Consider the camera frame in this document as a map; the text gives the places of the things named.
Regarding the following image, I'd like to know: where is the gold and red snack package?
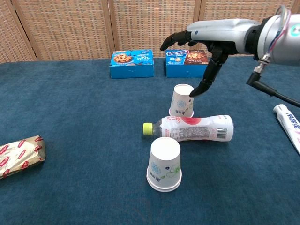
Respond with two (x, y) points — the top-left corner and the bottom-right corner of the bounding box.
(0, 135), (46, 180)

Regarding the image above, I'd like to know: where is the white toothpaste tube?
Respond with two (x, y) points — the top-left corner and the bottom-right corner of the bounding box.
(273, 104), (300, 156)

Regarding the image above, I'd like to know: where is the white paper cup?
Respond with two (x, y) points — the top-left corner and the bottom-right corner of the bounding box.
(168, 83), (195, 118)
(146, 137), (183, 189)
(147, 183), (182, 193)

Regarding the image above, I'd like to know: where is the woven bamboo folding screen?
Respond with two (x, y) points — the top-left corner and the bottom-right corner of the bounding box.
(0, 0), (300, 63)

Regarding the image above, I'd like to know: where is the blue and brown cookie box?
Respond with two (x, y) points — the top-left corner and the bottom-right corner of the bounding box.
(165, 48), (210, 79)

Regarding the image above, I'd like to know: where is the black cable with metal connector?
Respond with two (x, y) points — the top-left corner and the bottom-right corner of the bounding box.
(246, 54), (300, 109)

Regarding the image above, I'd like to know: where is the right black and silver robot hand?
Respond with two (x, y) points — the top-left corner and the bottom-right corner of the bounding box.
(160, 19), (261, 98)

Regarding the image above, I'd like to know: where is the blue carpet table cover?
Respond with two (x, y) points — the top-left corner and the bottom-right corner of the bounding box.
(0, 57), (300, 225)

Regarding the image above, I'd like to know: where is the coloured wire bundle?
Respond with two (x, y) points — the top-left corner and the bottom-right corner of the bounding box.
(269, 4), (293, 56)

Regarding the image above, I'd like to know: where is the plastic bottle with green cap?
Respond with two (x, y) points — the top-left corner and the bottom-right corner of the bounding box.
(142, 114), (235, 143)

